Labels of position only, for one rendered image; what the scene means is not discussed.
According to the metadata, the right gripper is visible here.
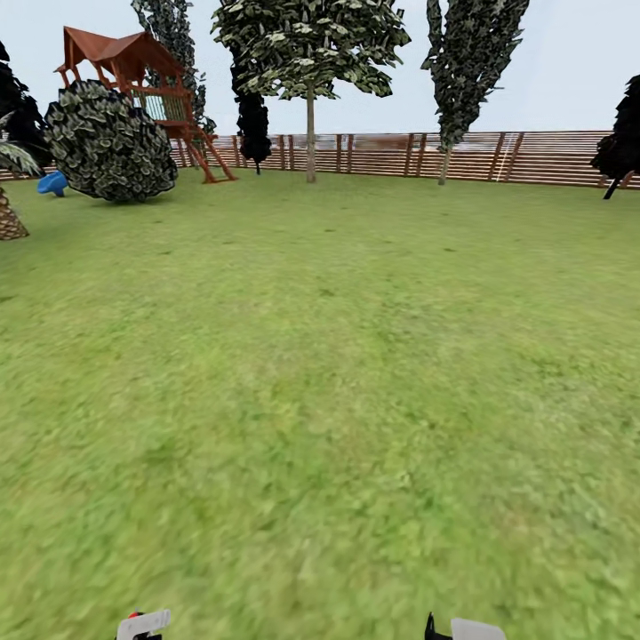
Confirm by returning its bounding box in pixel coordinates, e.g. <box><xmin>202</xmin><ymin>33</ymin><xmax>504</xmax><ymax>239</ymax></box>
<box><xmin>425</xmin><ymin>612</ymin><xmax>452</xmax><ymax>640</ymax></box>

